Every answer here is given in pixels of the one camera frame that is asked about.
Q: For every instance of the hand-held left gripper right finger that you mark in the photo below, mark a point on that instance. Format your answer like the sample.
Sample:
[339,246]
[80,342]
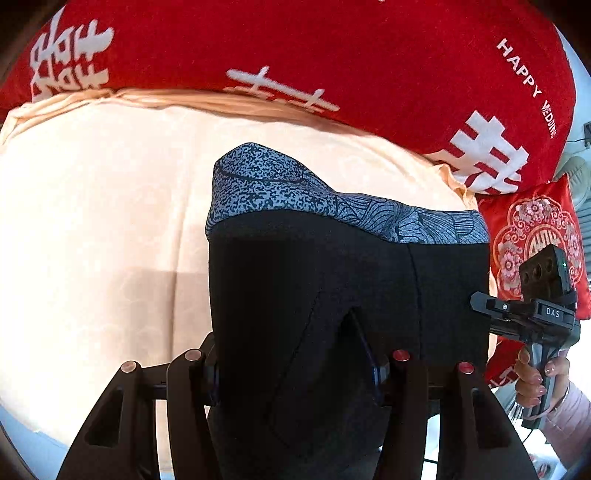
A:
[375,376]

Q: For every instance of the red blanket with white print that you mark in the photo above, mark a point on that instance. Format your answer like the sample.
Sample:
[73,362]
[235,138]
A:
[300,60]

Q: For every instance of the person's right hand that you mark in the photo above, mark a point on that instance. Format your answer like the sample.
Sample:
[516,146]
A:
[531,378]

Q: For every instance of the person's right forearm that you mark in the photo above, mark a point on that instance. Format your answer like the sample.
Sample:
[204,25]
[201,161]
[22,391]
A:
[572,424]

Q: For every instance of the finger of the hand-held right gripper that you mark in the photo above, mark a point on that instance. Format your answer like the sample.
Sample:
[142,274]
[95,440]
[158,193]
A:
[489,305]

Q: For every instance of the cream bed sheet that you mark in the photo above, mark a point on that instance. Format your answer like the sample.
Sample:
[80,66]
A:
[101,254]

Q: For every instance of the grey cushion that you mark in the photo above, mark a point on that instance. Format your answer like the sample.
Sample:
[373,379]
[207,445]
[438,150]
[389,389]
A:
[577,182]

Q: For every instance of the red embroidered pillow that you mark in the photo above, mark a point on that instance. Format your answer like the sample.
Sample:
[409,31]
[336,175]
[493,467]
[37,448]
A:
[535,230]

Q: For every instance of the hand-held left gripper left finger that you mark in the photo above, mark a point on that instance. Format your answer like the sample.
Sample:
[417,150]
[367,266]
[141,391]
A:
[205,374]

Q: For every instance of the black pants with grey waistband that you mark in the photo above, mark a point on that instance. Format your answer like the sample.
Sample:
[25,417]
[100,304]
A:
[323,300]

